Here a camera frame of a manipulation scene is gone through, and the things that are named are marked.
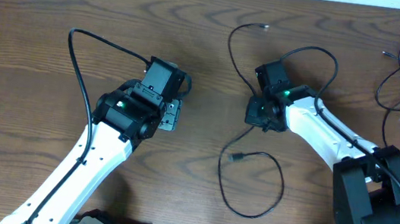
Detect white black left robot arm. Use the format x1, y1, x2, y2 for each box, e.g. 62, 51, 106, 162
1, 57, 192, 224

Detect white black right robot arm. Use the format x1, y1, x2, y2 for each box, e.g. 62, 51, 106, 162
245, 61, 400, 224

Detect black right camera cable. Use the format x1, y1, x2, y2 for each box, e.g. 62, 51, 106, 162
258, 41, 400, 224

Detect black camera cable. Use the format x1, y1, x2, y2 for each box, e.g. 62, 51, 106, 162
258, 41, 400, 224
24, 24, 156, 224

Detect black left camera cable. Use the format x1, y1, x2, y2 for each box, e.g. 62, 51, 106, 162
24, 24, 156, 224

